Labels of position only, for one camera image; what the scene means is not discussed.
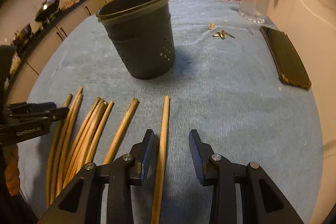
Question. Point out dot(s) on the small keys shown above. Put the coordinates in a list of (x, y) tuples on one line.
[(223, 34)]

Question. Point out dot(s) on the wooden chopstick thick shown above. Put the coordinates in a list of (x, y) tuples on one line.
[(121, 131)]

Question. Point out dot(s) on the black smartphone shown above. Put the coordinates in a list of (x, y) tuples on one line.
[(290, 68)]

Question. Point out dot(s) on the left hand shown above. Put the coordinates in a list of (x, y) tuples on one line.
[(11, 170)]

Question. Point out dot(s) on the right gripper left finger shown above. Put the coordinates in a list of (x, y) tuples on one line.
[(81, 199)]

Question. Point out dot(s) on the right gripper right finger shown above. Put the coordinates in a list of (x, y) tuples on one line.
[(261, 200)]

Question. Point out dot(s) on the black wok with lid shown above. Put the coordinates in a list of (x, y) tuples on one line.
[(48, 7)]

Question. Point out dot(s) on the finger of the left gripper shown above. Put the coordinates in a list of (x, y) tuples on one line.
[(25, 114), (25, 108)]

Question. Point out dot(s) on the dark utensil holder cup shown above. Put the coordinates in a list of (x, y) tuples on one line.
[(141, 32)]

